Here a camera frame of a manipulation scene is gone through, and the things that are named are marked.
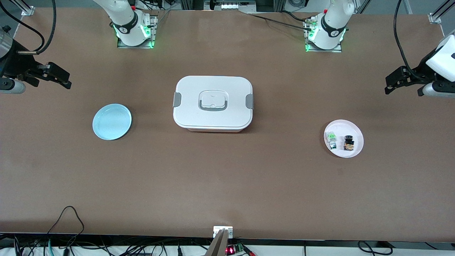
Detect black cable to arm base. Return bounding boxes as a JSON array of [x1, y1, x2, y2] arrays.
[[245, 12, 314, 32]]

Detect white lunch box grey clips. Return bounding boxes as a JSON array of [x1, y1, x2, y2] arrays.
[[173, 75, 255, 133]]

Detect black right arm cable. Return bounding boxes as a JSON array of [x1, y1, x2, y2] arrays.
[[0, 5, 47, 55], [37, 0, 57, 54]]

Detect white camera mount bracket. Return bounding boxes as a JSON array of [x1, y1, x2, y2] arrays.
[[213, 226, 233, 239]]

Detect thin black looped cable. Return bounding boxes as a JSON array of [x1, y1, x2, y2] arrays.
[[48, 206, 85, 235]]

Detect light blue plate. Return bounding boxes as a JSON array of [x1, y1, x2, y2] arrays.
[[92, 103, 132, 140]]

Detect black device with white light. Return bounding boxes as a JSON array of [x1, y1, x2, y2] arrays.
[[204, 0, 257, 12]]

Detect grey metal mounting bar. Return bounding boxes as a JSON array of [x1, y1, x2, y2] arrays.
[[206, 229, 230, 256]]

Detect pale pink plate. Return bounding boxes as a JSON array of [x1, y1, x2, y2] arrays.
[[324, 119, 364, 158]]

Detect circuit board with red LED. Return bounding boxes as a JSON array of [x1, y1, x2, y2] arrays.
[[226, 244, 256, 256]]

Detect black coiled cable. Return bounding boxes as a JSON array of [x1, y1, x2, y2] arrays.
[[357, 241, 394, 256]]

